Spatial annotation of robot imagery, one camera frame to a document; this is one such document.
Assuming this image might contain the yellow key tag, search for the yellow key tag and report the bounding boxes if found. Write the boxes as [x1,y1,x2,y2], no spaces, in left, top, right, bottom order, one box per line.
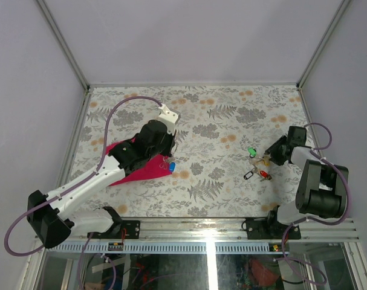
[261,155,271,167]

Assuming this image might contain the red key tag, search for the red key tag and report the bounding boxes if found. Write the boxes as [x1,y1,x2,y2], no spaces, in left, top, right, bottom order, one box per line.
[259,170,269,178]

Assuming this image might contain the green key tag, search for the green key tag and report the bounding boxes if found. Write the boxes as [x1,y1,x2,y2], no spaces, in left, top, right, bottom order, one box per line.
[247,147,257,158]

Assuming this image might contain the blue key tag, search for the blue key tag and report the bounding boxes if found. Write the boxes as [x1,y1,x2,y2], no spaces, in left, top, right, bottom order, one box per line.
[169,162,176,173]

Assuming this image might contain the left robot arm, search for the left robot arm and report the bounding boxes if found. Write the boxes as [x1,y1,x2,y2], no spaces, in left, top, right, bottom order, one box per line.
[27,120,176,248]

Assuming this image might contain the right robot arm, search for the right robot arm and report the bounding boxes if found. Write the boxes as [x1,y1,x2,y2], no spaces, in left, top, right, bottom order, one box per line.
[264,124,352,239]

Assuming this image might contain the pink folded cloth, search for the pink folded cloth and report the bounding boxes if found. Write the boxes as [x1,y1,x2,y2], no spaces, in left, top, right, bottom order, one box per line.
[105,136,171,186]

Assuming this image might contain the black key tag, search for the black key tag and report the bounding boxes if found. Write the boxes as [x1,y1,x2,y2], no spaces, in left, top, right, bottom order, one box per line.
[243,171,255,180]

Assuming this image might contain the floral patterned table mat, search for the floral patterned table mat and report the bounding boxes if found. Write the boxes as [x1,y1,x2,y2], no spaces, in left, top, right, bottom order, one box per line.
[71,85,308,218]

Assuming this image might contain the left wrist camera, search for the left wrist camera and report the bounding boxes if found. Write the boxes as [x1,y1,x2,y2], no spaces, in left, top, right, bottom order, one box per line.
[157,103,180,135]

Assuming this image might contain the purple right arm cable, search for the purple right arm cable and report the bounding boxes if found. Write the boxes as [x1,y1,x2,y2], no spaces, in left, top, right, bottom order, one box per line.
[281,123,352,286]

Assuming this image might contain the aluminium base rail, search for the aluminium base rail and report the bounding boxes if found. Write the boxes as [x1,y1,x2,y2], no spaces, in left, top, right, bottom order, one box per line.
[34,216,361,242]

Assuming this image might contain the white perforated cable duct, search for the white perforated cable duct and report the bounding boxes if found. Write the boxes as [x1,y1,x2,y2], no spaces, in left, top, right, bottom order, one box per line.
[45,242,270,254]

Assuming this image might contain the left aluminium frame post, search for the left aluminium frame post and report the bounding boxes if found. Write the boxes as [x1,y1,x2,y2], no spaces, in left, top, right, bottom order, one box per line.
[34,0,90,91]

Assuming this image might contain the aluminium frame post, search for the aluminium frame post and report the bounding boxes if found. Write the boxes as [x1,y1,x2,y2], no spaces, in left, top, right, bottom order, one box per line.
[34,0,90,91]
[296,0,352,90]

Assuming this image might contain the right aluminium frame post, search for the right aluminium frame post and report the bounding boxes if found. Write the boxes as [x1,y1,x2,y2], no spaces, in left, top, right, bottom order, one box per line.
[296,0,352,90]

